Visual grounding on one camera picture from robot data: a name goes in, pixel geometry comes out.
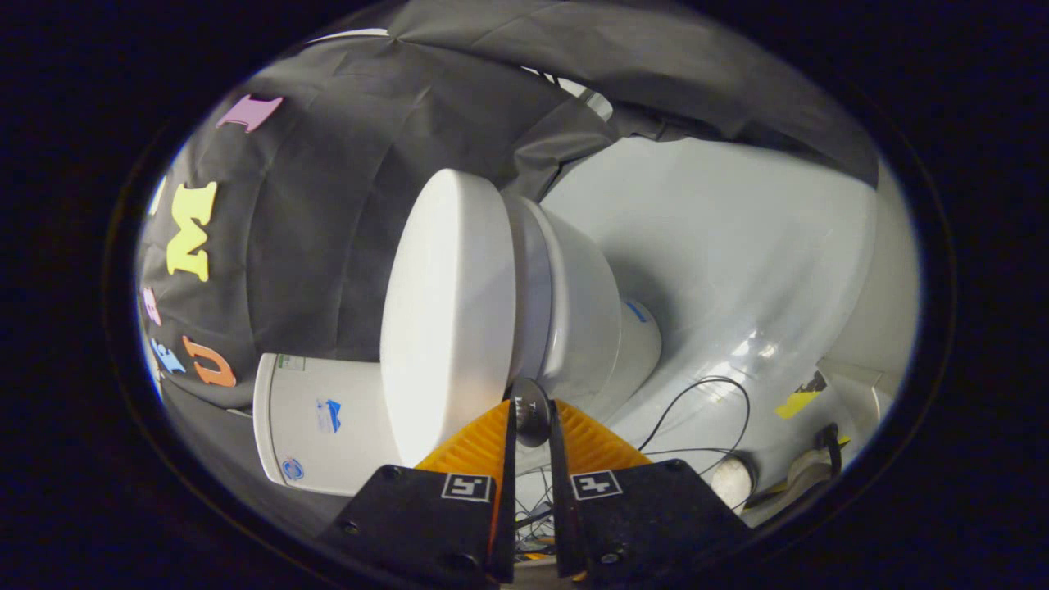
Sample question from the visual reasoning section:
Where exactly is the yellow tape strip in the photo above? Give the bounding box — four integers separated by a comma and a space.
774, 373, 829, 420

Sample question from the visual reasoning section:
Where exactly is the thick black cable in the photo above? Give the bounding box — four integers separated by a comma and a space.
822, 424, 845, 478

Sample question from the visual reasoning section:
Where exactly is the white ceramic toilet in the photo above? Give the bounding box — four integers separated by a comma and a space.
252, 195, 663, 498

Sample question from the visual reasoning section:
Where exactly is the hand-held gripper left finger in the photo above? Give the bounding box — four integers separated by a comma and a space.
316, 399, 519, 587

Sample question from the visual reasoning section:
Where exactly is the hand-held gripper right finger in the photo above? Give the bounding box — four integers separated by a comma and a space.
547, 399, 753, 584

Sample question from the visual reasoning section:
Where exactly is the black backdrop cloth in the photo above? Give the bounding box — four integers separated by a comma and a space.
135, 0, 882, 411

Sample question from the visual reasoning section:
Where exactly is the looped black cable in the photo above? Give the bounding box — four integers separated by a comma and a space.
639, 376, 752, 478

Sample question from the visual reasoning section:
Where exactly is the white toilet tank lid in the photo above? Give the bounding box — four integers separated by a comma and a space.
252, 354, 281, 486

